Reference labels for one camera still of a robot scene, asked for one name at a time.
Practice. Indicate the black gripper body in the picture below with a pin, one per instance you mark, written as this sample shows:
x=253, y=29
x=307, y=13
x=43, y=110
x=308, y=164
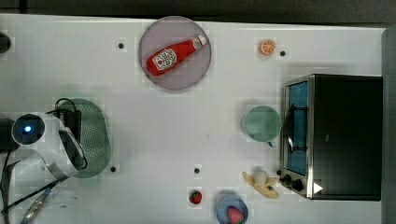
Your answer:
x=71, y=120

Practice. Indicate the peeled toy banana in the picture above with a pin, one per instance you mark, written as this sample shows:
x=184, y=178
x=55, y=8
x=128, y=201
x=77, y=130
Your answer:
x=262, y=183

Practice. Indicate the black round mount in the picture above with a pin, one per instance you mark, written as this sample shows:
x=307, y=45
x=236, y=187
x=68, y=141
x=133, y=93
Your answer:
x=7, y=144
x=5, y=43

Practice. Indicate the red toy strawberry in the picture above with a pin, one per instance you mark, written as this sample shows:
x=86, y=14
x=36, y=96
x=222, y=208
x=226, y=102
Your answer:
x=195, y=197

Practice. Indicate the green plastic mug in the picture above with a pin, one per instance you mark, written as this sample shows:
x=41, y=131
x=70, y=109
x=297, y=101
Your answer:
x=262, y=124

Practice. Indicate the blue small bowl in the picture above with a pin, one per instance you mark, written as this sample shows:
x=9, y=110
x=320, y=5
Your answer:
x=230, y=201

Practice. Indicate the red ketchup bottle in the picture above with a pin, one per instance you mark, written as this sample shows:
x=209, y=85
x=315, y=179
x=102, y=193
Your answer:
x=168, y=58

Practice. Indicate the black round mount upper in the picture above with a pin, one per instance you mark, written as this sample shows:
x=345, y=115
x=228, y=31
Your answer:
x=5, y=43

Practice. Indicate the grey round plate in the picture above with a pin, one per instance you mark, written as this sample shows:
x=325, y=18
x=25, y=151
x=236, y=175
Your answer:
x=171, y=30

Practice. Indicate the orange slice toy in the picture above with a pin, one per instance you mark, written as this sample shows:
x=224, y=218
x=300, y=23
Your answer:
x=267, y=47

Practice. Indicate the strawberry in blue bowl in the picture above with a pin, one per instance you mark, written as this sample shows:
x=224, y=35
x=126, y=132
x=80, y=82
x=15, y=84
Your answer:
x=235, y=216

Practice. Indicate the black round mount lower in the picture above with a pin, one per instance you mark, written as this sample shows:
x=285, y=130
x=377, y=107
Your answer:
x=7, y=144

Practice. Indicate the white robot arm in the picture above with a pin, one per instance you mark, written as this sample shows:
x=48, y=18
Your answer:
x=56, y=156

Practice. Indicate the black toaster oven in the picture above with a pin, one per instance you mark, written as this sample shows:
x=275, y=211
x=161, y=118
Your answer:
x=331, y=140

